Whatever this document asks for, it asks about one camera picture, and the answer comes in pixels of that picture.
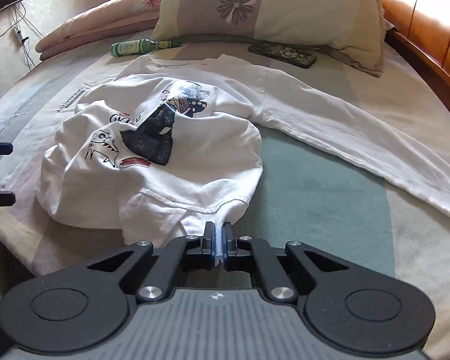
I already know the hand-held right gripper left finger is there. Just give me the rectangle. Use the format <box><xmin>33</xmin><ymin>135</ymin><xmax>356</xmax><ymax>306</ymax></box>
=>
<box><xmin>85</xmin><ymin>222</ymin><xmax>216</xmax><ymax>302</ymax></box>

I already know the folded pink floral quilt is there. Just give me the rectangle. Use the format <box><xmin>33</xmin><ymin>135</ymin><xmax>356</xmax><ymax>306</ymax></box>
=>
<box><xmin>35</xmin><ymin>0</ymin><xmax>173</xmax><ymax>61</ymax></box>

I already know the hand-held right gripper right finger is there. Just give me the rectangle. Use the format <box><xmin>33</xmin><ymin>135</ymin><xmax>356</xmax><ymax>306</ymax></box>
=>
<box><xmin>223</xmin><ymin>222</ymin><xmax>351</xmax><ymax>302</ymax></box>

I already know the floral patchwork pillow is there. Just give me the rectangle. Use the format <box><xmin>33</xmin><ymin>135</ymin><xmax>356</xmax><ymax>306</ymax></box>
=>
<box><xmin>150</xmin><ymin>0</ymin><xmax>391</xmax><ymax>78</ymax></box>

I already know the black wall cable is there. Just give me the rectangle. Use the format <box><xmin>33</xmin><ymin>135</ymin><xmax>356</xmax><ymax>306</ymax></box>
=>
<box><xmin>0</xmin><ymin>2</ymin><xmax>35</xmax><ymax>70</ymax></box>

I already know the green glass bottle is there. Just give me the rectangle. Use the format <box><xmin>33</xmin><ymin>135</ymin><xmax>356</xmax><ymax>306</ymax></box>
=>
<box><xmin>110</xmin><ymin>38</ymin><xmax>182</xmax><ymax>59</ymax></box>

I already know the white printed long-sleeve shirt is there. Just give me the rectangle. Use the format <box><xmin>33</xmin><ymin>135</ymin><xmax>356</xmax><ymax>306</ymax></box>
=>
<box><xmin>35</xmin><ymin>54</ymin><xmax>450</xmax><ymax>265</ymax></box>

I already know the phone in printed case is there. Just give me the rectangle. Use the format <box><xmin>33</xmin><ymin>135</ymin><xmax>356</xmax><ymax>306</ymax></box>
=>
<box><xmin>248</xmin><ymin>42</ymin><xmax>318</xmax><ymax>69</ymax></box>

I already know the wooden headboard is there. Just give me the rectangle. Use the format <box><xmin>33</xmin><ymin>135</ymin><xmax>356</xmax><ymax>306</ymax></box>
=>
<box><xmin>356</xmin><ymin>0</ymin><xmax>450</xmax><ymax>136</ymax></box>

